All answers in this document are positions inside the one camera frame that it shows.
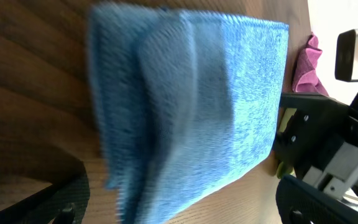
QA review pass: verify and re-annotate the crumpled purple cloth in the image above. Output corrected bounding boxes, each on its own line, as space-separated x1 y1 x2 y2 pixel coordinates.
291 33 329 96

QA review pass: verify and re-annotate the blue microfibre cloth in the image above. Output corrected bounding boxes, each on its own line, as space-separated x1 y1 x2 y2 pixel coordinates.
88 2 288 223

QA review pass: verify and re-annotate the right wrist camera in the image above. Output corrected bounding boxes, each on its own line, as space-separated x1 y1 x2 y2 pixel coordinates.
334 29 358 82

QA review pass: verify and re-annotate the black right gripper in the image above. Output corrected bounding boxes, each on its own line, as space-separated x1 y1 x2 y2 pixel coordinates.
272 93 358 224

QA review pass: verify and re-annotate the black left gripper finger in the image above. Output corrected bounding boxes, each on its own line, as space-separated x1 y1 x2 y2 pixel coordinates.
0 155 90 224

